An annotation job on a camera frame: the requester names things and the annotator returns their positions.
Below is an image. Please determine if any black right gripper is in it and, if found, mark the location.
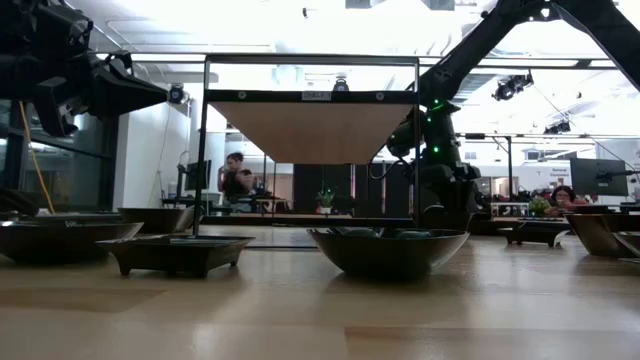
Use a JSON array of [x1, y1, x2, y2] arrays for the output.
[[417, 164, 484, 214]]

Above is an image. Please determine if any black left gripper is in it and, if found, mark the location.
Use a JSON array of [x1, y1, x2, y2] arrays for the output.
[[32, 49, 169, 139]]

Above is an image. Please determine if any small square black plate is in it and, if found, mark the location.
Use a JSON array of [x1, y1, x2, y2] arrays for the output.
[[95, 234, 255, 279], [498, 219, 572, 249]]

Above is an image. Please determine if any rounded wavy black plate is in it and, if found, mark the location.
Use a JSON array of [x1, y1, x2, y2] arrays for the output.
[[306, 227, 470, 280], [19, 213, 124, 225], [117, 207, 197, 234]]

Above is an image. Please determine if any wavy pointed black plate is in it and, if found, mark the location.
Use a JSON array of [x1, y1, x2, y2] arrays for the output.
[[0, 220, 145, 265], [564, 213, 640, 257]]

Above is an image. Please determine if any small potted background plant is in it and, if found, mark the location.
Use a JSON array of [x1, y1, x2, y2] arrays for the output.
[[528, 196, 551, 217], [315, 185, 337, 215]]

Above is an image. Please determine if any black computer monitor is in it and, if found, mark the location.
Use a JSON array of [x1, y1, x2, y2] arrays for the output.
[[569, 157, 630, 197], [184, 159, 213, 192]]

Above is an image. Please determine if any person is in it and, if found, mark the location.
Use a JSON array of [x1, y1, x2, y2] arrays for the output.
[[547, 184, 591, 217], [217, 152, 256, 201]]

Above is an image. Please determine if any black partition screen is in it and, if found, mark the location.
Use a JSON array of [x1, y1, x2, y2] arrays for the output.
[[293, 162, 417, 217]]

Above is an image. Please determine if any wooden background desk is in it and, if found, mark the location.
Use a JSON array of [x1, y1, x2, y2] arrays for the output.
[[162, 196, 292, 214]]

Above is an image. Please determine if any black overhead beam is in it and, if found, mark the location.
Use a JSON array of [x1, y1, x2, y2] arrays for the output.
[[94, 51, 640, 70]]

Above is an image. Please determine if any black metal stand frame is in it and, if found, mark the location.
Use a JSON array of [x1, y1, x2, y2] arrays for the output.
[[455, 132, 515, 204]]

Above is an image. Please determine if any yellow extension cable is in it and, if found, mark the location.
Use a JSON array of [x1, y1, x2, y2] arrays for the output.
[[18, 101, 56, 215]]

